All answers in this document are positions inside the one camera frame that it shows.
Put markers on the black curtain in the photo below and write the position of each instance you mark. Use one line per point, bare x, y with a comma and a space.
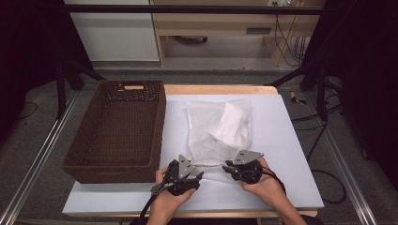
28, 47
366, 78

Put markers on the white mesh laundry bag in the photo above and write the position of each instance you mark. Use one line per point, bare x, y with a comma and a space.
203, 146

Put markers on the black horizontal bar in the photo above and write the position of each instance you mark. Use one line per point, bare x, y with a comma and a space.
187, 9

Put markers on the light wooden desk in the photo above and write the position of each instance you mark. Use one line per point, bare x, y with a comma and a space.
219, 25

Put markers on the brown woven basket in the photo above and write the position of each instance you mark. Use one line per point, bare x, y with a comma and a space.
119, 131

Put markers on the white cloth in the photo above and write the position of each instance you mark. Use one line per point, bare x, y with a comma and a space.
231, 125

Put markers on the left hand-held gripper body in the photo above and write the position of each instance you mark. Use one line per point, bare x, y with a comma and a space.
180, 175

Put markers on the black metal stand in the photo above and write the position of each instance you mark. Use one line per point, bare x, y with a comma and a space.
67, 78
319, 81

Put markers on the person's right hand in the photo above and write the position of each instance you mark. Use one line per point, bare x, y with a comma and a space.
266, 187

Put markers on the wooden table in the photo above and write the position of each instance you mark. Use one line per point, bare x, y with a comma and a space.
219, 89

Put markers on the person's left hand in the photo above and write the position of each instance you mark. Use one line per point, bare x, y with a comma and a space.
173, 200

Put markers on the yellow black tool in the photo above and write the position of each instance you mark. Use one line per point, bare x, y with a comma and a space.
295, 98

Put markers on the white cabinet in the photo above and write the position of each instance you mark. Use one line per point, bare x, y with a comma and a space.
115, 34

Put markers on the aluminium rail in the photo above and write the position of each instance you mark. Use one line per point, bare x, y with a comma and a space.
34, 162
344, 162

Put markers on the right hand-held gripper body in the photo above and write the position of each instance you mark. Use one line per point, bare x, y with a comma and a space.
248, 172

